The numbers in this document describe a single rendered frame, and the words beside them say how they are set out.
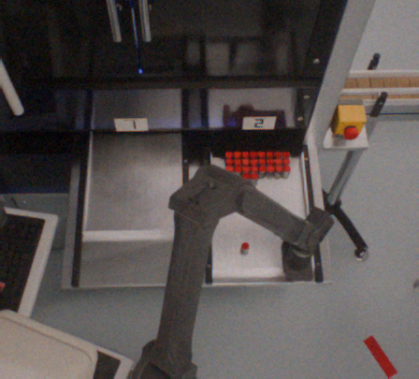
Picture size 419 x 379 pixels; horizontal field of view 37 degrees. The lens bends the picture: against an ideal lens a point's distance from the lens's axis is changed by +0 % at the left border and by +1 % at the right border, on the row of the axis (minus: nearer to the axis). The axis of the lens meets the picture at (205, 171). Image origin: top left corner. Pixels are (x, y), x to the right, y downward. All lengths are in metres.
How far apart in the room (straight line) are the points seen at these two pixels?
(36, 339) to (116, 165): 0.74
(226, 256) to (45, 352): 0.67
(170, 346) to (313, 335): 1.46
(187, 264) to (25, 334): 0.32
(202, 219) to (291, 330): 1.59
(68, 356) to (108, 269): 0.55
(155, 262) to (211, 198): 0.68
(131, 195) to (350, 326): 1.19
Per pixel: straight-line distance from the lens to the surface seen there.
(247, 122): 1.66
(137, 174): 1.75
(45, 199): 2.12
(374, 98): 1.89
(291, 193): 1.74
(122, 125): 1.67
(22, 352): 1.12
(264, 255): 1.66
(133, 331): 2.51
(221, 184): 1.01
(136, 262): 1.65
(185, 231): 1.00
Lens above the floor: 2.43
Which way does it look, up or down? 62 degrees down
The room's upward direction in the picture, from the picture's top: 2 degrees clockwise
